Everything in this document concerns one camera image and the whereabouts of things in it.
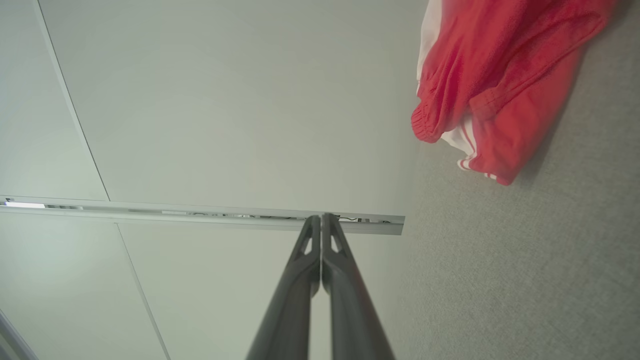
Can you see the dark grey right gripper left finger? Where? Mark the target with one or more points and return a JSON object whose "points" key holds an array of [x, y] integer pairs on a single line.
{"points": [[290, 310]]}

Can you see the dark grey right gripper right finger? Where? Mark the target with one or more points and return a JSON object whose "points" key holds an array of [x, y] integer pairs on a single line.
{"points": [[350, 310]]}

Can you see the red shorts with white stripe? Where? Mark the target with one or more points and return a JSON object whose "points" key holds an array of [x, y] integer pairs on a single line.
{"points": [[475, 45]]}

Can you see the grey fabric sofa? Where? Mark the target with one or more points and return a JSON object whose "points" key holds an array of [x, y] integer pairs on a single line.
{"points": [[525, 275]]}

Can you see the grey metal partition post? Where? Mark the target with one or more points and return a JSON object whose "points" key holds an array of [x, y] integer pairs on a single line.
{"points": [[150, 212]]}

